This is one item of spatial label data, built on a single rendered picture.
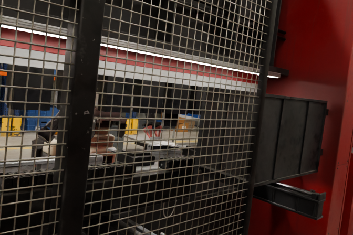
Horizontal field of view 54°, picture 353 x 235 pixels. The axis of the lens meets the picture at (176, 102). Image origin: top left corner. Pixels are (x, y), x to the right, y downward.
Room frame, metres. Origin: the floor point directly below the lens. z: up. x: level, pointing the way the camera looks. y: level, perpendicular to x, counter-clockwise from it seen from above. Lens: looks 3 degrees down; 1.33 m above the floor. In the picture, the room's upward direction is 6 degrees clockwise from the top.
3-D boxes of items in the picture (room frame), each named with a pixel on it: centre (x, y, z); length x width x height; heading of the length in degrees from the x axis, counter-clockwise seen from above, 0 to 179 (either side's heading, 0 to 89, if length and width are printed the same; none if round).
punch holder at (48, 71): (1.34, 0.58, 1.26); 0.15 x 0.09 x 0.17; 135
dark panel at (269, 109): (1.69, -0.50, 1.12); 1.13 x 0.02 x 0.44; 135
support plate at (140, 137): (1.99, 0.13, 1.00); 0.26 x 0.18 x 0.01; 45
